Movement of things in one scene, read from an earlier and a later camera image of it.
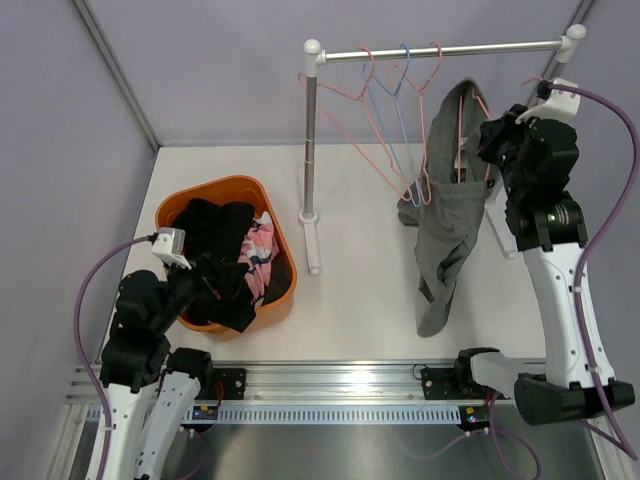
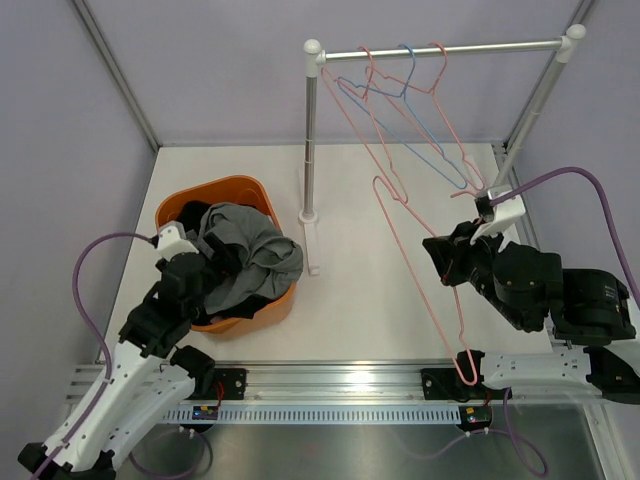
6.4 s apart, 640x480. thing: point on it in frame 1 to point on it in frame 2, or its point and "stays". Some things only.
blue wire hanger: [387, 105] to [413, 115]
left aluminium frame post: [115, 71] stays
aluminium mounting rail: [320, 383] stays
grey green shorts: [444, 213] to [273, 261]
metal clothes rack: [315, 57] stays
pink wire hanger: [486, 112] to [419, 218]
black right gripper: [495, 131] to [448, 253]
